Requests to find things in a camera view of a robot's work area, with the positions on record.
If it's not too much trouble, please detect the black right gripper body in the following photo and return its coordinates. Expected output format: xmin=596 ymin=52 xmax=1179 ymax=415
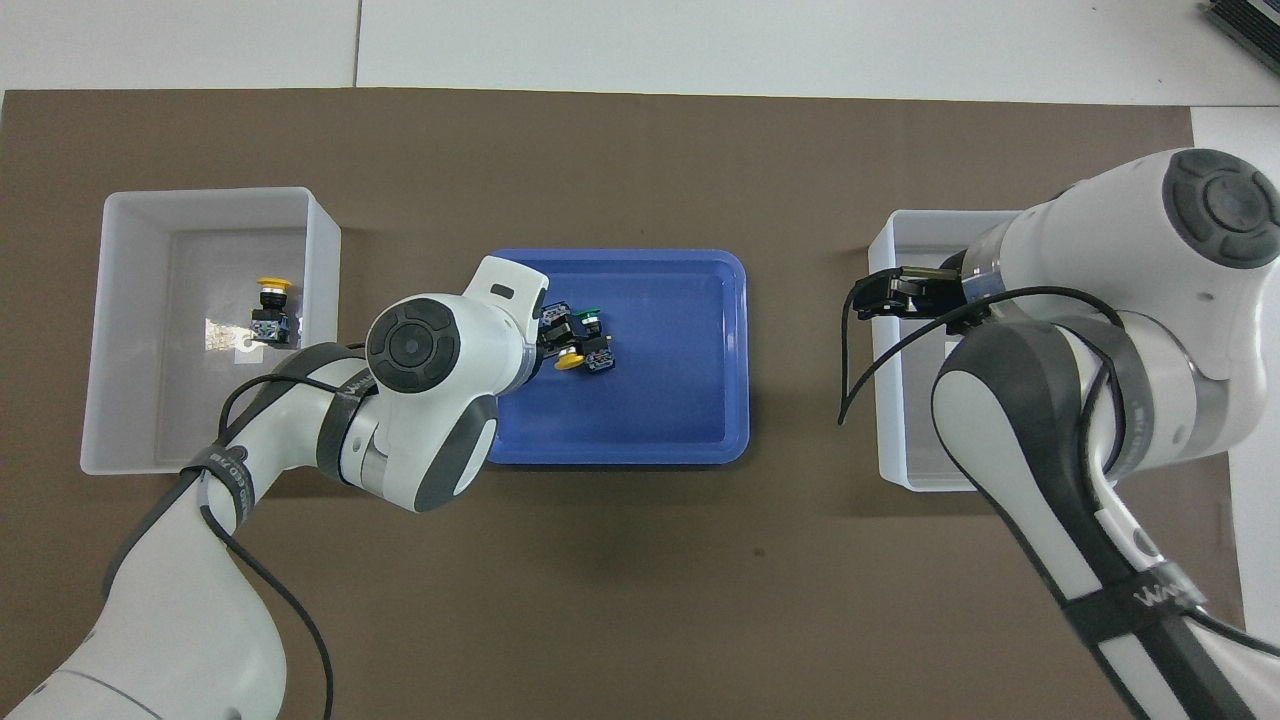
xmin=897 ymin=262 xmax=971 ymax=324

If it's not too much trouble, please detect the yellow push button switch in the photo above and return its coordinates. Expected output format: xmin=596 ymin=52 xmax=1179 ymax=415
xmin=540 ymin=300 xmax=586 ymax=374
xmin=249 ymin=277 xmax=294 ymax=347

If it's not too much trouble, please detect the green push button switch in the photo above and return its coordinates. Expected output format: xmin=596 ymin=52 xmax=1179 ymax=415
xmin=575 ymin=306 xmax=616 ymax=375

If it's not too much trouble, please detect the blue plastic tray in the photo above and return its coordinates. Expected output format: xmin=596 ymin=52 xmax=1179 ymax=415
xmin=480 ymin=248 xmax=750 ymax=467

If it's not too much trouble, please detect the translucent white plastic box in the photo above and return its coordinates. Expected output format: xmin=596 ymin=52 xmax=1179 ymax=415
xmin=80 ymin=187 xmax=342 ymax=476
xmin=868 ymin=209 xmax=1026 ymax=492

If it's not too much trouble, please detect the brown paper mat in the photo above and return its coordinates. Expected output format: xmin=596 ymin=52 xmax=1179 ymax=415
xmin=0 ymin=88 xmax=1257 ymax=720

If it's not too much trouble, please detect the grey metal device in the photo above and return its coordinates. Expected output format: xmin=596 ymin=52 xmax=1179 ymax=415
xmin=1200 ymin=0 xmax=1280 ymax=73

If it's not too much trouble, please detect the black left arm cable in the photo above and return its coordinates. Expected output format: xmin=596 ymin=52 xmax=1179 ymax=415
xmin=198 ymin=345 xmax=371 ymax=720

